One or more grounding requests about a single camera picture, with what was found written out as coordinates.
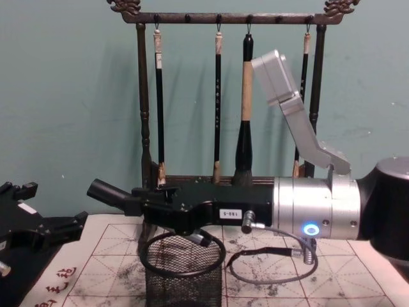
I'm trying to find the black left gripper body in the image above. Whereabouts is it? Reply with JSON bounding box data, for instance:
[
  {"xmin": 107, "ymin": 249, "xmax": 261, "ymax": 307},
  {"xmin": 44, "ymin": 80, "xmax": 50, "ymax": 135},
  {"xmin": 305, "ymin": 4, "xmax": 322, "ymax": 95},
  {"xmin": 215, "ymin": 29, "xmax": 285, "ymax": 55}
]
[{"xmin": 0, "ymin": 191, "xmax": 45, "ymax": 258}]

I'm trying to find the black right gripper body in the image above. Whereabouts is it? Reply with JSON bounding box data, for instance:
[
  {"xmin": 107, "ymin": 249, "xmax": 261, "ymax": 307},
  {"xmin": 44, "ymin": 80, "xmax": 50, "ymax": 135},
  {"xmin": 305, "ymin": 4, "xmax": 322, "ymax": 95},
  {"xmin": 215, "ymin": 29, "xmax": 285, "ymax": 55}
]
[{"xmin": 171, "ymin": 184, "xmax": 276, "ymax": 226}]

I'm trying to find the black mesh pen holder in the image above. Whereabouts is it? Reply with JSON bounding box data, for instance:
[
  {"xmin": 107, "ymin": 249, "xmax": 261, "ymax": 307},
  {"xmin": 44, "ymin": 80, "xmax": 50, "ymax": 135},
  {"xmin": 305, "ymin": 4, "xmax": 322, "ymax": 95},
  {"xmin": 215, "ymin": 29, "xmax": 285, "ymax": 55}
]
[{"xmin": 140, "ymin": 231, "xmax": 227, "ymax": 307}]

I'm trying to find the dark wooden brush rack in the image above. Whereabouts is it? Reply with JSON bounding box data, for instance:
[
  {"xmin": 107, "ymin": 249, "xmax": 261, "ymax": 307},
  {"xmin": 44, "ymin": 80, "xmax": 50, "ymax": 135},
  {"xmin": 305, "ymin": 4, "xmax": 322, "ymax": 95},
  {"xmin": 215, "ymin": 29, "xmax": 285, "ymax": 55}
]
[{"xmin": 107, "ymin": 0, "xmax": 361, "ymax": 193}]

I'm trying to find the thin black calligraphy brush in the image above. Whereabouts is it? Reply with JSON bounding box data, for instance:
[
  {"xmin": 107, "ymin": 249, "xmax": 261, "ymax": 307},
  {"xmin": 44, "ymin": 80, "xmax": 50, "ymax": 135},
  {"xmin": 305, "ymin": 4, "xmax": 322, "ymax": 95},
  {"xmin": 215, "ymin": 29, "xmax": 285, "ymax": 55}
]
[
  {"xmin": 212, "ymin": 14, "xmax": 224, "ymax": 185},
  {"xmin": 291, "ymin": 15, "xmax": 313, "ymax": 179},
  {"xmin": 152, "ymin": 14, "xmax": 167, "ymax": 187}
]

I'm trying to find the white felt mat red grid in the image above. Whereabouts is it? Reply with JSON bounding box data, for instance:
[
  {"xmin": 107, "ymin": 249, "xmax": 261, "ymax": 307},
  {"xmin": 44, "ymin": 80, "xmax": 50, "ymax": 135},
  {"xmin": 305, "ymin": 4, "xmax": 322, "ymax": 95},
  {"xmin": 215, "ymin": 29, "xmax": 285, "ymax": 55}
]
[{"xmin": 19, "ymin": 213, "xmax": 409, "ymax": 307}]

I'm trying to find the large tan handled calligraphy brush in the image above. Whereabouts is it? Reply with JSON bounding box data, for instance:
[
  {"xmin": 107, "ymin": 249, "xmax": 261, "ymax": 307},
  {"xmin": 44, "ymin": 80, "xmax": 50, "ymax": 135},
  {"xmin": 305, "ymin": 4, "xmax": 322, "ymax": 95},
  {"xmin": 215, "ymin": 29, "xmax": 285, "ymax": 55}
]
[{"xmin": 231, "ymin": 15, "xmax": 256, "ymax": 187}]

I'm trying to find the thin dark gripper cable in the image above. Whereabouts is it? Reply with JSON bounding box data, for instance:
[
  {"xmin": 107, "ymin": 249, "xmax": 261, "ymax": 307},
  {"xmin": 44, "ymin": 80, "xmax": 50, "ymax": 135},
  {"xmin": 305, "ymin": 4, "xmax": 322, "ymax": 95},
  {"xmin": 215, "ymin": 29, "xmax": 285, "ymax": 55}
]
[{"xmin": 228, "ymin": 209, "xmax": 321, "ymax": 284}]

